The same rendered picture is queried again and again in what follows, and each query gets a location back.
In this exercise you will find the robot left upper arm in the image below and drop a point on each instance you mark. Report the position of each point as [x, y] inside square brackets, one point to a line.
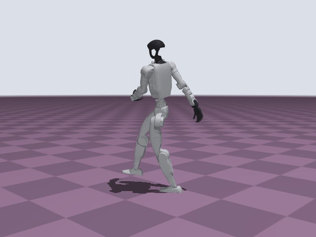
[146, 72]

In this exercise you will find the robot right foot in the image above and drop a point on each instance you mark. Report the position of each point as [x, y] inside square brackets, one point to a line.
[135, 172]

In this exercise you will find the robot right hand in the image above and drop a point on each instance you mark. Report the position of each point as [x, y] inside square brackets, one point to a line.
[197, 111]

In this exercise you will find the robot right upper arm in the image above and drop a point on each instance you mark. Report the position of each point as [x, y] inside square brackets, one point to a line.
[176, 75]

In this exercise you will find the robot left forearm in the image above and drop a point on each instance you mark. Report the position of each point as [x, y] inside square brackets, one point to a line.
[137, 94]

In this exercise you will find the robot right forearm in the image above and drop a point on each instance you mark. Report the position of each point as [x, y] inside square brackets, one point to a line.
[189, 95]

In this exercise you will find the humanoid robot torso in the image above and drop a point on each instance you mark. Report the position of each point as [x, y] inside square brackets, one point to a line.
[160, 85]

